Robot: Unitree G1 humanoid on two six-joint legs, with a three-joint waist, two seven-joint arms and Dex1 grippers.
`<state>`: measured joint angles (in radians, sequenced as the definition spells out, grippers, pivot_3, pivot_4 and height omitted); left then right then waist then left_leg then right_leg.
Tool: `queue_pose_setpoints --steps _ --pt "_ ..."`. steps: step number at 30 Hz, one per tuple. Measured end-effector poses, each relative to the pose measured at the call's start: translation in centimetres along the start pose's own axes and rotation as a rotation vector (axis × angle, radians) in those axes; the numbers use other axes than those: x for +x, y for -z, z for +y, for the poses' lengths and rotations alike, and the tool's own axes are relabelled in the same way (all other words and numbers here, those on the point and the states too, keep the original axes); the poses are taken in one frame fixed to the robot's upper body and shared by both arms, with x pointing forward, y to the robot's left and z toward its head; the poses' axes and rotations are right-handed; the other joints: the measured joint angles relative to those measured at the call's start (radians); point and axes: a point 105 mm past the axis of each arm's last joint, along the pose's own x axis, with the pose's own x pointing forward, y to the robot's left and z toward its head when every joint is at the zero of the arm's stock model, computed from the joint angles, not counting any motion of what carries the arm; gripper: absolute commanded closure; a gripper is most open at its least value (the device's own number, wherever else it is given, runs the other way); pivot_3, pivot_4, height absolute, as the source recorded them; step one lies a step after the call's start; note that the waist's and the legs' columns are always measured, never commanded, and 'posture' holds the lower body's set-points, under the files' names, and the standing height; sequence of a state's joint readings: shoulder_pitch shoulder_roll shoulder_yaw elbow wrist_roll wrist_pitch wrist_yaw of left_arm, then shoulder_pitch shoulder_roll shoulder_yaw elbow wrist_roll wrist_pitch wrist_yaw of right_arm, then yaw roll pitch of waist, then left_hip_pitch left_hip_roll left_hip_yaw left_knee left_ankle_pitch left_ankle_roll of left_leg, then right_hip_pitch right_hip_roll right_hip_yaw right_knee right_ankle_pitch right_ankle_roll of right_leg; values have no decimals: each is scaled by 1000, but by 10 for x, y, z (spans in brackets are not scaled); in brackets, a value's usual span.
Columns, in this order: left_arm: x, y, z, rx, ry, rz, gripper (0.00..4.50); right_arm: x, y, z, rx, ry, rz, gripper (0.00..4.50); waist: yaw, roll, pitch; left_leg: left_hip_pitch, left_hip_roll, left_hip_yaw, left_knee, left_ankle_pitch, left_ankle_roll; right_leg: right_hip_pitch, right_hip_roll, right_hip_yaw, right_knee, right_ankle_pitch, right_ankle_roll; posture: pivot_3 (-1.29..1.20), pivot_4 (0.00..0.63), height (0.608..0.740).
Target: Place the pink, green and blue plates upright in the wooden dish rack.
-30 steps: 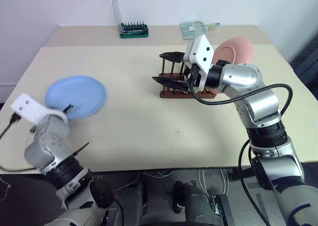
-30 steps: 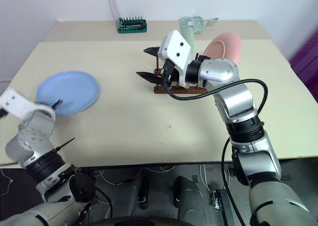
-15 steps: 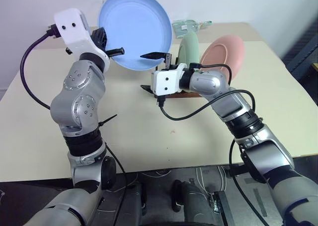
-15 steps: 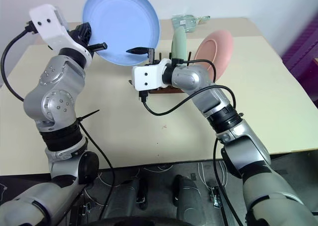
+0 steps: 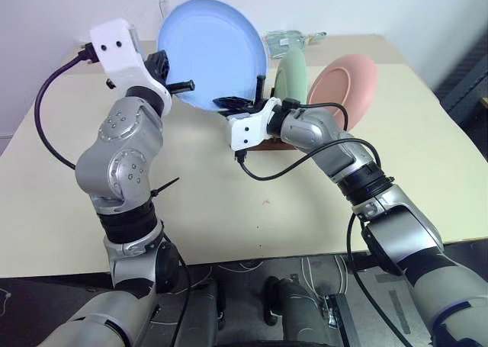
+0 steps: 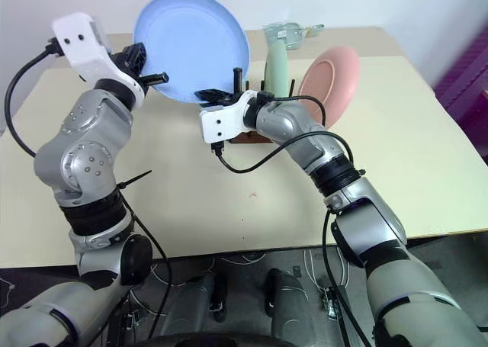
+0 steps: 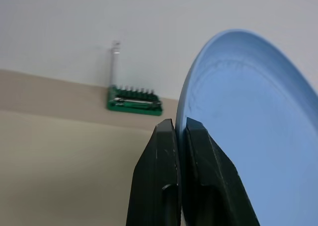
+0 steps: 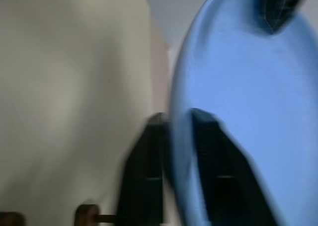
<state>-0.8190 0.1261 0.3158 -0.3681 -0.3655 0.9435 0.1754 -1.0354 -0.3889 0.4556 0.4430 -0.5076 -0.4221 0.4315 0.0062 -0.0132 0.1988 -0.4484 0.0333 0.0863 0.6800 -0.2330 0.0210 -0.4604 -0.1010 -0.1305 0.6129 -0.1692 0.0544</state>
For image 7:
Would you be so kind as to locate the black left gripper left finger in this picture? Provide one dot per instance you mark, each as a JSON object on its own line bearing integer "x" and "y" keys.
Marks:
{"x": 155, "y": 176}

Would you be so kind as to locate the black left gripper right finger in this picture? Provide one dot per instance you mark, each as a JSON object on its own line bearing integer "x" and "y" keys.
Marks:
{"x": 213, "y": 176}

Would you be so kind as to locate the blue plate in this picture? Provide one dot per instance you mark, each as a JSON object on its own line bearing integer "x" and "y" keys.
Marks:
{"x": 251, "y": 116}

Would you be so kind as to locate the green screwdriver bit set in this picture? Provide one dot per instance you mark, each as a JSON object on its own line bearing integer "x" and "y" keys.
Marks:
{"x": 135, "y": 101}

